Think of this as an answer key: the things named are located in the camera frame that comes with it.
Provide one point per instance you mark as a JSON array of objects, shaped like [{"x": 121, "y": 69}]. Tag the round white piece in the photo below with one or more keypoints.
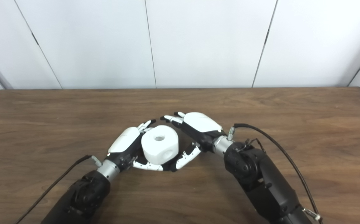
[{"x": 159, "y": 149}]

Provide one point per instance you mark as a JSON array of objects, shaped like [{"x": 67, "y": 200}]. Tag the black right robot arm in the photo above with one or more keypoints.
[{"x": 260, "y": 180}]

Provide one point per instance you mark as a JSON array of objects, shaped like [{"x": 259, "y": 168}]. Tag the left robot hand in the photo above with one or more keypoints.
[{"x": 124, "y": 140}]

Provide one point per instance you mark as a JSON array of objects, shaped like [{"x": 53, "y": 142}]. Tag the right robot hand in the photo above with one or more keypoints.
[{"x": 203, "y": 123}]

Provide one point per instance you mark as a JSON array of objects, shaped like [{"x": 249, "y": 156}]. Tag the black flanged holder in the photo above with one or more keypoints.
[{"x": 167, "y": 167}]

